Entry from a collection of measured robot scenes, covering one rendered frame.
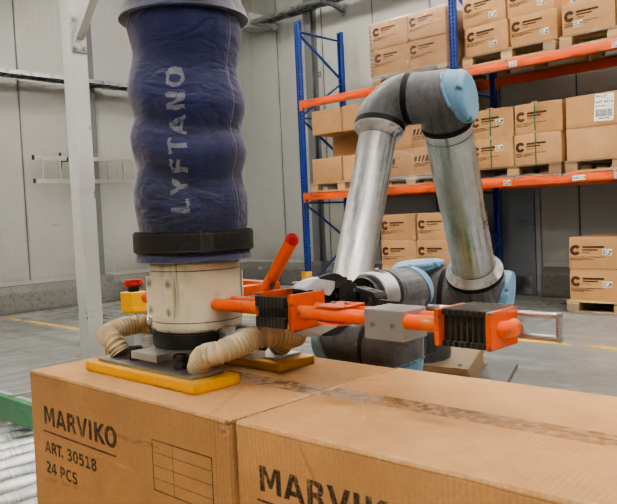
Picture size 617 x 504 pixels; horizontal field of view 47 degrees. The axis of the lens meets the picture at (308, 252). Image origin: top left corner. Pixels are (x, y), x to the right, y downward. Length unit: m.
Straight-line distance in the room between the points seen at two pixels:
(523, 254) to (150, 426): 9.32
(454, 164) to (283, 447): 0.90
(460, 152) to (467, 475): 0.98
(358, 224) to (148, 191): 0.47
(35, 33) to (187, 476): 11.07
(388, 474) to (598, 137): 7.83
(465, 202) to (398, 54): 8.26
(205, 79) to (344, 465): 0.72
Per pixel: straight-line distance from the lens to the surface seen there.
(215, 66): 1.31
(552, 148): 8.77
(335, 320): 1.08
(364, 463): 0.88
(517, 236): 10.32
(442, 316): 0.96
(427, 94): 1.58
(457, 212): 1.74
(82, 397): 1.35
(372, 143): 1.58
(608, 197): 9.88
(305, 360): 1.34
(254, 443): 1.00
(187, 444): 1.11
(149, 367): 1.30
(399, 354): 1.40
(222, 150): 1.28
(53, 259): 11.63
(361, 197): 1.53
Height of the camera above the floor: 1.22
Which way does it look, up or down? 3 degrees down
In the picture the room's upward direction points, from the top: 3 degrees counter-clockwise
